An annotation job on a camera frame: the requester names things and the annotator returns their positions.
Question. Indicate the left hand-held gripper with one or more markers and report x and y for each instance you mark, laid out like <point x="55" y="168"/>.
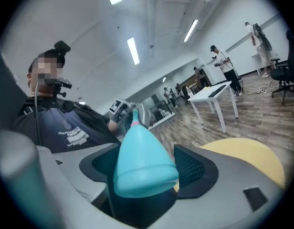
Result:
<point x="118" y="106"/>

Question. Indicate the white square table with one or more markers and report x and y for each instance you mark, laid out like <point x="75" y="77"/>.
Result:
<point x="209" y="95"/>

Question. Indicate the white power strip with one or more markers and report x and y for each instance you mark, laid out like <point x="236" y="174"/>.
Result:
<point x="262" y="91"/>

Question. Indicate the yellow round table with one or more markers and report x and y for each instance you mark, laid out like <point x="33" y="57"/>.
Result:
<point x="244" y="151"/>

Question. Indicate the black chest camera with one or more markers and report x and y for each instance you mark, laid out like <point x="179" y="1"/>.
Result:
<point x="62" y="83"/>

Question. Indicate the black head camera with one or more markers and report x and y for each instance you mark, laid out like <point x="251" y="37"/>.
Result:
<point x="62" y="47"/>

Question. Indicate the black office chair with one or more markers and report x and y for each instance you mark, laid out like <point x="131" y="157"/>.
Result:
<point x="284" y="74"/>

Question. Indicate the person's dark t-shirt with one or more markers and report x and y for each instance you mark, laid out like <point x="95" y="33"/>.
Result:
<point x="66" y="128"/>

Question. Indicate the person's head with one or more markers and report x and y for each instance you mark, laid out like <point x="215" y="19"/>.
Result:
<point x="33" y="80"/>

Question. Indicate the white narrow table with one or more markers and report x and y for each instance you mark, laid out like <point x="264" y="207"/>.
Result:
<point x="256" y="55"/>

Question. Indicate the person's left hand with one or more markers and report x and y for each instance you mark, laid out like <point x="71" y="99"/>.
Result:
<point x="117" y="120"/>

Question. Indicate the black keyboard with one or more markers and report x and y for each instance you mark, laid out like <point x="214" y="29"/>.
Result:
<point x="217" y="90"/>

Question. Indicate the teal bottle with pink cap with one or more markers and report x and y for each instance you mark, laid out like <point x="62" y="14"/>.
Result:
<point x="142" y="156"/>

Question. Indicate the person's left forearm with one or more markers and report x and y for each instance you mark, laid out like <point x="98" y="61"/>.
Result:
<point x="112" y="131"/>

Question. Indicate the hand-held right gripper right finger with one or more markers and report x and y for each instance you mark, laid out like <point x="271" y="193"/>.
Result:
<point x="221" y="187"/>

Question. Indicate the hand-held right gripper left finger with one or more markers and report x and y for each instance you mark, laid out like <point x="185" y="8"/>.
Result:
<point x="73" y="166"/>

